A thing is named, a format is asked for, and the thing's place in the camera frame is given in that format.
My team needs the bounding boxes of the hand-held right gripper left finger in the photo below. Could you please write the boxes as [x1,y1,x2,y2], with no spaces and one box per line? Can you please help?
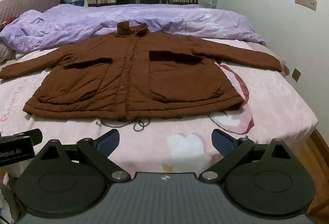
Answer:
[38,128,129,183]

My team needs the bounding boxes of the brown padded jacket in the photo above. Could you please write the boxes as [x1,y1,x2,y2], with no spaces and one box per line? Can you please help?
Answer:
[0,21,282,122]

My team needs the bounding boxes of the pink printed blanket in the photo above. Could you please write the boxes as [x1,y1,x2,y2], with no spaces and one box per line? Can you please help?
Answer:
[0,38,318,181]

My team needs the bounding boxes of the purple duvet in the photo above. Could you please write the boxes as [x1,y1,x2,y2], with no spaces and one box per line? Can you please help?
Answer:
[0,3,268,53]

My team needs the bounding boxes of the red cloth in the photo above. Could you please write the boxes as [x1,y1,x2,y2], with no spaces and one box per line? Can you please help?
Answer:
[0,16,19,31]

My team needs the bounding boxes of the white wall socket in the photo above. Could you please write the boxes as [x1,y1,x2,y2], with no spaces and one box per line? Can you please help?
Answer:
[295,0,317,11]

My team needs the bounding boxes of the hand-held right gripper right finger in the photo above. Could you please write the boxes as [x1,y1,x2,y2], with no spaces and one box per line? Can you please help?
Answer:
[198,129,292,183]

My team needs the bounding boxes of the mauve bed sheet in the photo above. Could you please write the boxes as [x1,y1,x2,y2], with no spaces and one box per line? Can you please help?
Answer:
[265,43,291,76]

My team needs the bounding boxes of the grey clothes heap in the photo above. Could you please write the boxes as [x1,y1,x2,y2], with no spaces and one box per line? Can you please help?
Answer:
[0,41,19,63]

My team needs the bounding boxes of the mauve quilted headboard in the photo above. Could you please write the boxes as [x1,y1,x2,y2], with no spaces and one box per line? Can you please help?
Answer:
[0,0,61,24]

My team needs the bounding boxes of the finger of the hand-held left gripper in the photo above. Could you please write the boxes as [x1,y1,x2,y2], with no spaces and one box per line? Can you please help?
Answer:
[12,129,43,147]

